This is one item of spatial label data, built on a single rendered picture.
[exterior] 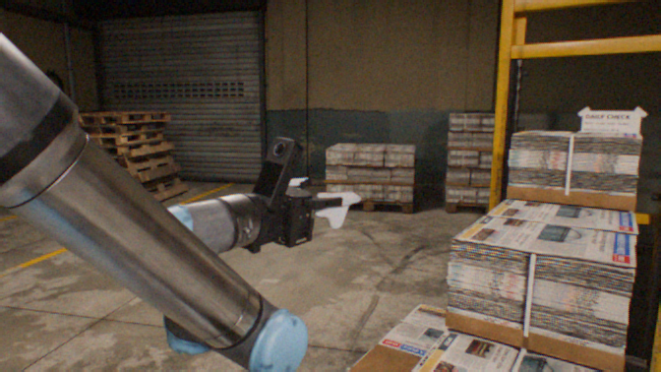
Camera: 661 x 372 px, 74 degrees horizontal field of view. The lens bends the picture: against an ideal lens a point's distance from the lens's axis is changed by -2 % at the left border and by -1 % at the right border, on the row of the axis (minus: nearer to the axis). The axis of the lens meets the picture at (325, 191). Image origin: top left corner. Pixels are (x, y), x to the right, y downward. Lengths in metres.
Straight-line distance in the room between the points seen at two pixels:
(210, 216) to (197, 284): 0.18
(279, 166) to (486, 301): 0.66
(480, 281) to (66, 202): 0.94
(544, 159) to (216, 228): 1.25
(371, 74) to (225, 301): 7.21
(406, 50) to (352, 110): 1.29
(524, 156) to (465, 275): 0.64
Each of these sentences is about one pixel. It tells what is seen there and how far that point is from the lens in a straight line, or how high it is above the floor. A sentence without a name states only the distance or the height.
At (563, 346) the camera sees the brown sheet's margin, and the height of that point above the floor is 0.87.
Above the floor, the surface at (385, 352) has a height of 0.60.
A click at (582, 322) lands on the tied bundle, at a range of 1.12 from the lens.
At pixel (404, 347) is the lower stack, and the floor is 0.60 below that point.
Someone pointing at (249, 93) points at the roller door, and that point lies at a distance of 8.06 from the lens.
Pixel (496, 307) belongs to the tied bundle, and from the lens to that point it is 1.14.
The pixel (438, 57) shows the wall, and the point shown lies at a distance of 7.54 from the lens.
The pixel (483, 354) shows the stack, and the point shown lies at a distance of 1.12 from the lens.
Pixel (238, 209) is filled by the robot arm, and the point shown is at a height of 1.24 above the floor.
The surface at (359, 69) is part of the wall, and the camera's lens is 7.61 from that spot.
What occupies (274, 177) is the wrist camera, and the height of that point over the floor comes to 1.27.
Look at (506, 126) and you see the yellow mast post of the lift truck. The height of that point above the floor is 1.29.
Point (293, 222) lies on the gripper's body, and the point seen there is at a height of 1.20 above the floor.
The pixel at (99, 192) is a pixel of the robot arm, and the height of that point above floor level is 1.32.
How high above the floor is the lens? 1.38
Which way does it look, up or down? 11 degrees down
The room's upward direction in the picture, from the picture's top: straight up
